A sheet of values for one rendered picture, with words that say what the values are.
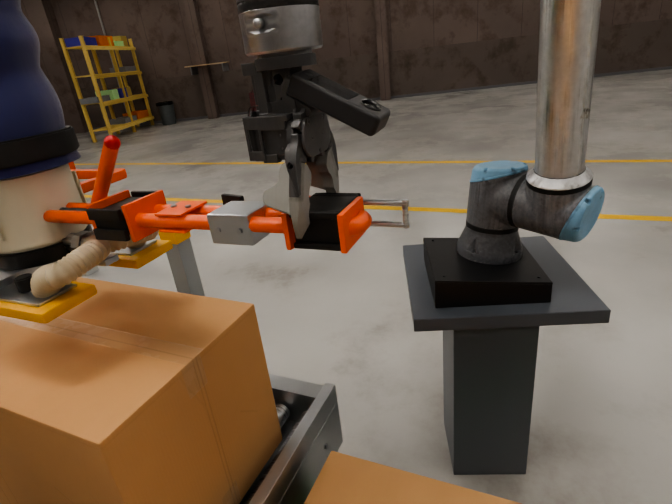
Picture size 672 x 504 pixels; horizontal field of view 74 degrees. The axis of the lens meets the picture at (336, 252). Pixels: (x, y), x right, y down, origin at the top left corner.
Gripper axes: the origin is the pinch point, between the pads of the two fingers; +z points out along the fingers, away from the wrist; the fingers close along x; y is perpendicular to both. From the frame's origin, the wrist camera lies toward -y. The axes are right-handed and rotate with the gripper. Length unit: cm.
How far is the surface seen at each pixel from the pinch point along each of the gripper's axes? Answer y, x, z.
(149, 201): 29.9, 0.2, -1.6
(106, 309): 62, -7, 28
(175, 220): 21.9, 3.7, -0.1
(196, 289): 76, -49, 47
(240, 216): 10.3, 3.6, -1.2
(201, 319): 36.1, -9.6, 27.6
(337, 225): -3.8, 3.5, -0.6
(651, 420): -72, -113, 122
